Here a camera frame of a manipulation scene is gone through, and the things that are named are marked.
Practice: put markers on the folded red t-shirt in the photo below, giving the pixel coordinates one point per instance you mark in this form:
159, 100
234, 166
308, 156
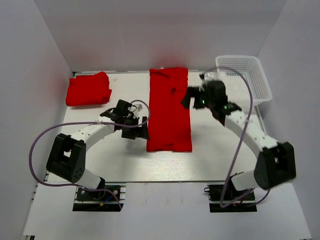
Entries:
88, 90

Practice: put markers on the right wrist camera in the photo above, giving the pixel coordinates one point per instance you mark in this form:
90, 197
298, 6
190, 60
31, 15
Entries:
205, 79

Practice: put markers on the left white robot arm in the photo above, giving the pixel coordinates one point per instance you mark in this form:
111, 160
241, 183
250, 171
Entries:
67, 158

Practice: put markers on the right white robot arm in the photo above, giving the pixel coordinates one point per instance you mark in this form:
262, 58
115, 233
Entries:
275, 161

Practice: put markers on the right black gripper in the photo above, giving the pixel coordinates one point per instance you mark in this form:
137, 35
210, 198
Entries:
195, 97

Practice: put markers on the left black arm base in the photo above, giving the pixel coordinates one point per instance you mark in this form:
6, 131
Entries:
102, 201

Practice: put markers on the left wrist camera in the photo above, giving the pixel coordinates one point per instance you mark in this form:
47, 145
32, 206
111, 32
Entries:
136, 108

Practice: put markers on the red t-shirt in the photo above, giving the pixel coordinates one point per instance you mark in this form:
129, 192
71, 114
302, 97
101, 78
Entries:
169, 125
88, 90

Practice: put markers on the white plastic basket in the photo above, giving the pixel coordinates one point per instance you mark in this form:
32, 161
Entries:
238, 70

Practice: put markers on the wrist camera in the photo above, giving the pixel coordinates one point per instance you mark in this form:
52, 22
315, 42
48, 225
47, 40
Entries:
205, 79
136, 108

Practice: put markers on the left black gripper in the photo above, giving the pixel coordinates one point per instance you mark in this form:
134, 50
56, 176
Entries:
138, 128

